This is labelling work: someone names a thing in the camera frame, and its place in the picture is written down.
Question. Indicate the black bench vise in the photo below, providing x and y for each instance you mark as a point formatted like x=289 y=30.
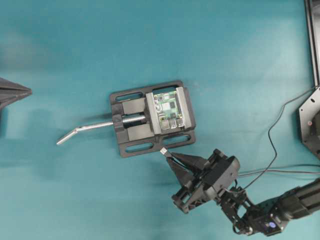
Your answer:
x=145 y=136

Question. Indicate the green PCB board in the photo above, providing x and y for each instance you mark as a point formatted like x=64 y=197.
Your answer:
x=168 y=110

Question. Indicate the silver vise screw handle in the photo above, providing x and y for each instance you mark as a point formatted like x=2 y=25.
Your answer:
x=96 y=126

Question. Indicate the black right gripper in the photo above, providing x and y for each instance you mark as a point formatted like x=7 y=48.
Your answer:
x=187 y=169

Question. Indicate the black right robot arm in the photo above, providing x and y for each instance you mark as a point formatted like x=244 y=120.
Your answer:
x=271 y=216

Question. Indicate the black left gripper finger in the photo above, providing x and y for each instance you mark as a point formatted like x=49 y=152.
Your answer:
x=11 y=92

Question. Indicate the black aluminium frame rail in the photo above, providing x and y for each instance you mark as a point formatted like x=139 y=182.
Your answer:
x=312 y=12

